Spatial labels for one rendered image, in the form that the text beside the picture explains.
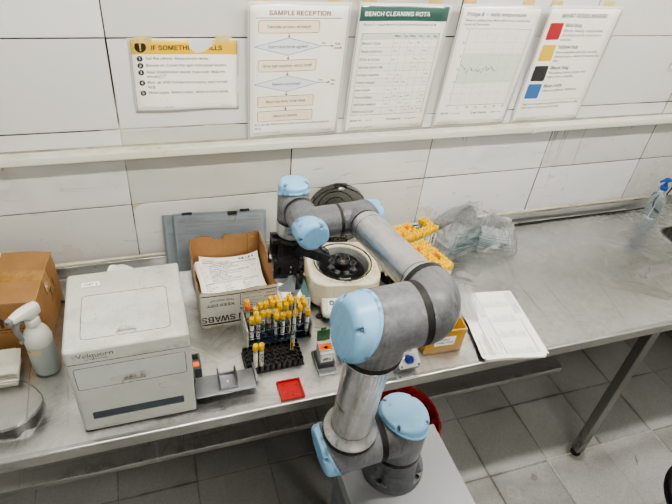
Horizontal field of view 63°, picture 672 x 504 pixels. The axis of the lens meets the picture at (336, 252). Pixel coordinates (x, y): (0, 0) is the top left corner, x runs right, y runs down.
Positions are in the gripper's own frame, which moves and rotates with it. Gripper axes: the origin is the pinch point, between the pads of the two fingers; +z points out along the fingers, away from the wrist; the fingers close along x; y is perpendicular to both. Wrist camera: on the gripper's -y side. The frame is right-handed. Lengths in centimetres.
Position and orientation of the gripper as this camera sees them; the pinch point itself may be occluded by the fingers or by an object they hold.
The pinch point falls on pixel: (295, 291)
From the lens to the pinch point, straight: 152.0
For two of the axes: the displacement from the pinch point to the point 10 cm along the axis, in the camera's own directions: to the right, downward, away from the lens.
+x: 3.0, 6.1, -7.3
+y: -9.5, 1.1, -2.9
